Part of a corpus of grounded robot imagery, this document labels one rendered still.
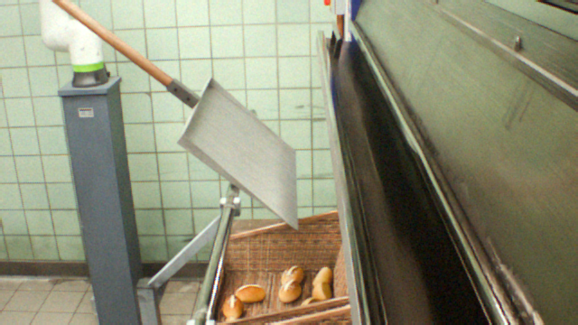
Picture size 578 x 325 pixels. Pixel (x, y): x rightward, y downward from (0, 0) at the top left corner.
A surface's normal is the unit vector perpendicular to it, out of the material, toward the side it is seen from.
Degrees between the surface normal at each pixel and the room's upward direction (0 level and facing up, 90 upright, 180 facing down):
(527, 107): 70
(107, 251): 90
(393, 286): 10
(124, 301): 90
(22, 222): 90
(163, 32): 90
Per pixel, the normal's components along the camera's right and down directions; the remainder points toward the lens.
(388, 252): 0.15, -0.92
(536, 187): -0.95, -0.31
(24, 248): -0.02, 0.36
